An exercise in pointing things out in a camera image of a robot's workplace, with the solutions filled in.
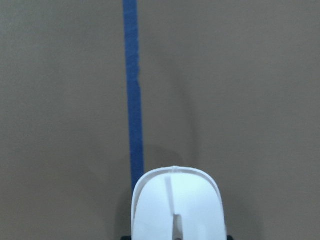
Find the white computer mouse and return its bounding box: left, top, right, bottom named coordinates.
left=131, top=166, right=228, bottom=240

